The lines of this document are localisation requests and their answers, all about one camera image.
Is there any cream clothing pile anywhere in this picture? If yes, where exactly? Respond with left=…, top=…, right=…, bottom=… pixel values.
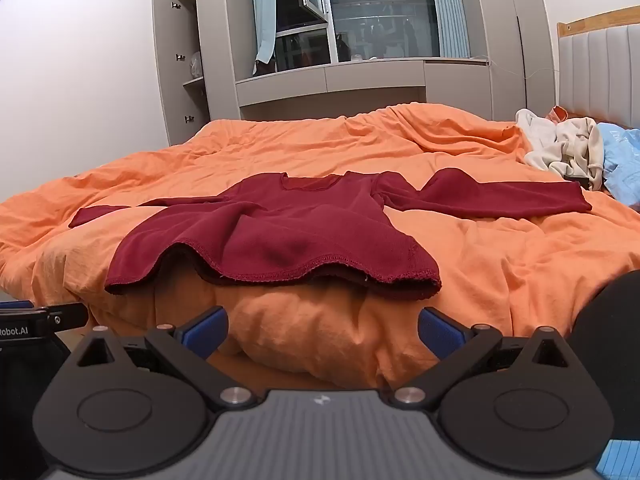
left=515, top=108, right=607, bottom=192

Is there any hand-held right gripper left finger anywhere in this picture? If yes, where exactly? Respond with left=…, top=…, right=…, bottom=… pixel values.
left=72, top=305, right=259, bottom=409

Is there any orange duvet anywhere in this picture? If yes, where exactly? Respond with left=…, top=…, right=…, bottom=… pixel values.
left=0, top=102, right=640, bottom=392

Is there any padded headboard with wooden frame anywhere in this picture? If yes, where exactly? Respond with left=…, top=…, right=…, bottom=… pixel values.
left=556, top=7, right=640, bottom=129

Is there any dark red sweater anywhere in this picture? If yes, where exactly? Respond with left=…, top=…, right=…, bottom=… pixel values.
left=69, top=170, right=594, bottom=302

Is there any light blue garment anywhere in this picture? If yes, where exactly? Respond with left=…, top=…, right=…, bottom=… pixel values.
left=596, top=122, right=640, bottom=207

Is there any window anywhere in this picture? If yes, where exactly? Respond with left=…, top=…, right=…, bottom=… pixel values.
left=250, top=0, right=472, bottom=77

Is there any grey built-in cabinet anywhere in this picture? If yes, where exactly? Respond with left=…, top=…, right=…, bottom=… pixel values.
left=151, top=0, right=559, bottom=147

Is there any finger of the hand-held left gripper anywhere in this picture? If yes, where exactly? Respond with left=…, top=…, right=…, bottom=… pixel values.
left=47, top=302, right=90, bottom=332

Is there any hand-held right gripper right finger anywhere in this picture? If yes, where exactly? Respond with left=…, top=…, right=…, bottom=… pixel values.
left=389, top=306, right=572, bottom=409

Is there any blue pleated curtain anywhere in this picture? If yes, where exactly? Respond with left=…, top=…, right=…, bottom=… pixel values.
left=426, top=0, right=472, bottom=59

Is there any light blue curtain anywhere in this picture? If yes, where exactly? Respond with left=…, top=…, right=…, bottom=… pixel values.
left=249, top=0, right=278, bottom=64

